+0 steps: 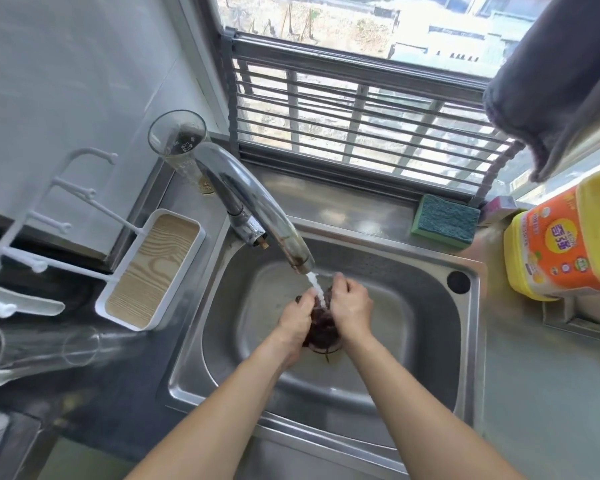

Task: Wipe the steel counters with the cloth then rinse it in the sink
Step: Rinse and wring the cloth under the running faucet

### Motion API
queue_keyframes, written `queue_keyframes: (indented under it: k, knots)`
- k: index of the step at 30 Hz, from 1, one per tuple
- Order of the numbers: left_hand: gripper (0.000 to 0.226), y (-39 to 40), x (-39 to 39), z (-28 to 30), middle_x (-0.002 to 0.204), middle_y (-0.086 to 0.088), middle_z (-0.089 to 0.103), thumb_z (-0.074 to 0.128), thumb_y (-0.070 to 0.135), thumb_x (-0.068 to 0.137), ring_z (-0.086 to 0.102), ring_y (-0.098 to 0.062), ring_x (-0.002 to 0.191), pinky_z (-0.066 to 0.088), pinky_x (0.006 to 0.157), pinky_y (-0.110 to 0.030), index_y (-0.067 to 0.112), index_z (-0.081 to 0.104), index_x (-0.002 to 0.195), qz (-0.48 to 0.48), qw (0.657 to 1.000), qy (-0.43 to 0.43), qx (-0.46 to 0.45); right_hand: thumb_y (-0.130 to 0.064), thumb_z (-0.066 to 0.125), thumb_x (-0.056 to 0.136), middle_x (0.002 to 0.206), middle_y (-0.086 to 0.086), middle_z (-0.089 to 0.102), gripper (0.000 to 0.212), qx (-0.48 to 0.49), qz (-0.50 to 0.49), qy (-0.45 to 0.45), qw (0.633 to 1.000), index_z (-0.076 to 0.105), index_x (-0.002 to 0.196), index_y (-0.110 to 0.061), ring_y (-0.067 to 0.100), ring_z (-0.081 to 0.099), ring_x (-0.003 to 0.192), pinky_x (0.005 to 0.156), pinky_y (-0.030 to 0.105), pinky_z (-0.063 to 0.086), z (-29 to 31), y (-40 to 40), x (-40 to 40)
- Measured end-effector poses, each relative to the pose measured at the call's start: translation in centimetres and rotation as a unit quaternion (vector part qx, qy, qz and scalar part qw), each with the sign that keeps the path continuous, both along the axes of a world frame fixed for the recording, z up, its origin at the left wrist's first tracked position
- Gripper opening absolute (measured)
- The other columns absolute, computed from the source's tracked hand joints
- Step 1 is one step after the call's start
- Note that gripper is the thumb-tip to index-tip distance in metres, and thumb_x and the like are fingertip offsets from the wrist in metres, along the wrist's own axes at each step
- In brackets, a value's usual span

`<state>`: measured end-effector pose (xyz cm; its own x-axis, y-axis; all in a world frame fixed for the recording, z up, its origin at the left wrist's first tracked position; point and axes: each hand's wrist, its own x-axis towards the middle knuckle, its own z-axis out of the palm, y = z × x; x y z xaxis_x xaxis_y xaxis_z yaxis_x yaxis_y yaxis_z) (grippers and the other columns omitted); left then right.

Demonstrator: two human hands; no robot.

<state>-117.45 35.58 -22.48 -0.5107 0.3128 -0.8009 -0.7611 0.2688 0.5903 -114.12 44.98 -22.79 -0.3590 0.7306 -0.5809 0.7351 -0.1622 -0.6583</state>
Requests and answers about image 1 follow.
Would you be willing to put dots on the sink drain strainer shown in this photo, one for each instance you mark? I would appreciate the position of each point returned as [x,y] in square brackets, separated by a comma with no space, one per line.
[330,352]

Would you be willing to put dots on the yellow detergent bottle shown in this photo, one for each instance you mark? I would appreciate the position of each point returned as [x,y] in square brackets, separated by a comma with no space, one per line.
[565,239]

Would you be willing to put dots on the black sink hole plug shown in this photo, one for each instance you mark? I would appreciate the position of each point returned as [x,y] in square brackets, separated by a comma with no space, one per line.
[458,282]

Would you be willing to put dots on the green yellow sponge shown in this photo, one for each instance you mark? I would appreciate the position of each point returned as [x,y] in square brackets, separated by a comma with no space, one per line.
[445,219]

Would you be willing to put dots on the person's left forearm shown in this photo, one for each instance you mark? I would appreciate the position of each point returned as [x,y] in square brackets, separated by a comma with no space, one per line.
[220,414]

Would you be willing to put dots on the purple sponge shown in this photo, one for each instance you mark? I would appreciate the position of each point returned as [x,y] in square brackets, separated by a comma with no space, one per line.
[500,209]

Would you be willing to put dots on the stainless steel sink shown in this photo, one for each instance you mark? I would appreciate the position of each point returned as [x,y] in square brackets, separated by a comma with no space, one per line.
[420,344]

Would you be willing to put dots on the grey towel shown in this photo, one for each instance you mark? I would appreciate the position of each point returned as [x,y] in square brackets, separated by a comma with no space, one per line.
[560,79]

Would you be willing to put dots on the person's right fingers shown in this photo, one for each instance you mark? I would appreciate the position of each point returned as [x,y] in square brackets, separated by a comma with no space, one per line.
[339,284]

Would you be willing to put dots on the person's right forearm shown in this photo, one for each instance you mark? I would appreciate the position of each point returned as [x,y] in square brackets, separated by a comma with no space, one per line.
[415,404]

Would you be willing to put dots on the person's right hand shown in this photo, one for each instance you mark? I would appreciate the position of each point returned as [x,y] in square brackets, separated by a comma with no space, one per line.
[352,312]

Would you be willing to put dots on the clear plastic cup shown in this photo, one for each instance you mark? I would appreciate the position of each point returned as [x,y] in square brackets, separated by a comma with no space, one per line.
[180,144]

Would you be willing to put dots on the person's left hand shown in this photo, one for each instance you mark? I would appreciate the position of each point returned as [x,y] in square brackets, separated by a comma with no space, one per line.
[292,324]

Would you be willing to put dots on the chrome sink faucet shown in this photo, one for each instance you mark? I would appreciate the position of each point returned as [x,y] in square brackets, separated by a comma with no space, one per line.
[252,204]

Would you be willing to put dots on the clear drinking glass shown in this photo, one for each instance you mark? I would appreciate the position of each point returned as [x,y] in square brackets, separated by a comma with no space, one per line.
[55,349]

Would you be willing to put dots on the white cup drying rack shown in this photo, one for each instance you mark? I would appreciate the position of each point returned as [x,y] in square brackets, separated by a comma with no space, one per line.
[150,269]

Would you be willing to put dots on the person's left fingers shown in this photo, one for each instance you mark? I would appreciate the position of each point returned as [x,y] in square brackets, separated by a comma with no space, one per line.
[307,297]

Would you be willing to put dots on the dark red vegetable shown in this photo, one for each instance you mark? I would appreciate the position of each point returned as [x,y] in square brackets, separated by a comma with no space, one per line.
[323,327]

